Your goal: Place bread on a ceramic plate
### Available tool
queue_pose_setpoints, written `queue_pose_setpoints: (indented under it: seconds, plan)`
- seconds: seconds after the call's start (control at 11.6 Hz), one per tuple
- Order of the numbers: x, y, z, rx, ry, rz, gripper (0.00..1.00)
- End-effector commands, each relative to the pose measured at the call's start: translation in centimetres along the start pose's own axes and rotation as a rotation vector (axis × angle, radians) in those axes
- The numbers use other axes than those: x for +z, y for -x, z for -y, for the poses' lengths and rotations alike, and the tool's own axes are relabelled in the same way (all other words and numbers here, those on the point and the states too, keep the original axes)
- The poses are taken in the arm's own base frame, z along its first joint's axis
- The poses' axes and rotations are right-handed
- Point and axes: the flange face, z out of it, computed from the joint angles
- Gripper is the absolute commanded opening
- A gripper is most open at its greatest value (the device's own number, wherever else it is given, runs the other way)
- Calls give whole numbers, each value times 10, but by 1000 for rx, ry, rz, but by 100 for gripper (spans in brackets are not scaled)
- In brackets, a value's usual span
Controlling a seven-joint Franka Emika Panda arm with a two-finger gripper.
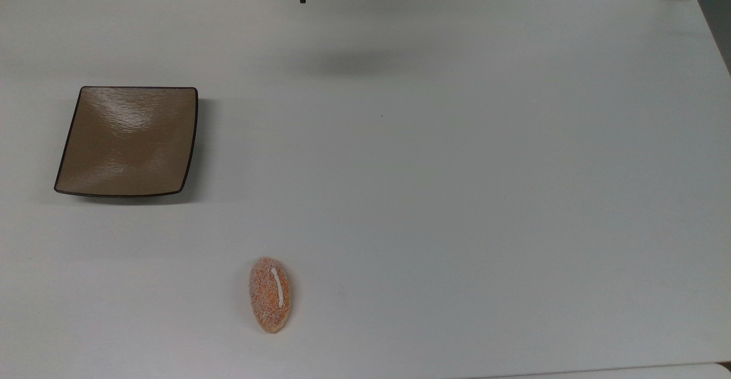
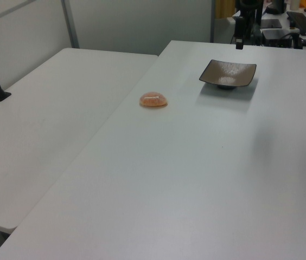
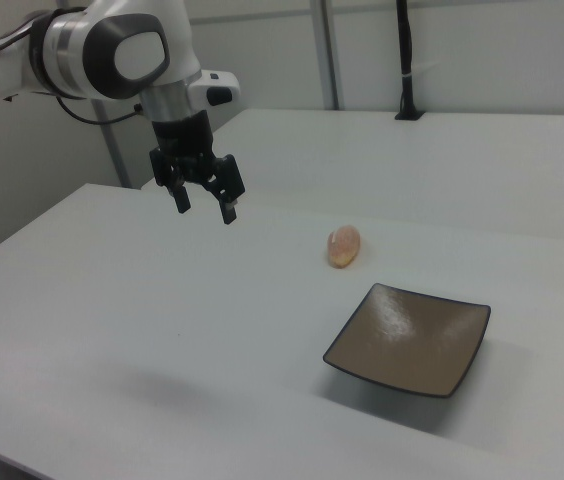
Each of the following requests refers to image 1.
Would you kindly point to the brown square ceramic plate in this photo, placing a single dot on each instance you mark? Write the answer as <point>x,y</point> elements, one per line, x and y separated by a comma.
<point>128,142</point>

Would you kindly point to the orange sugared bread loaf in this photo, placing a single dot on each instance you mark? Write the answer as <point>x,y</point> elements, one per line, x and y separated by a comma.
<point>268,302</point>

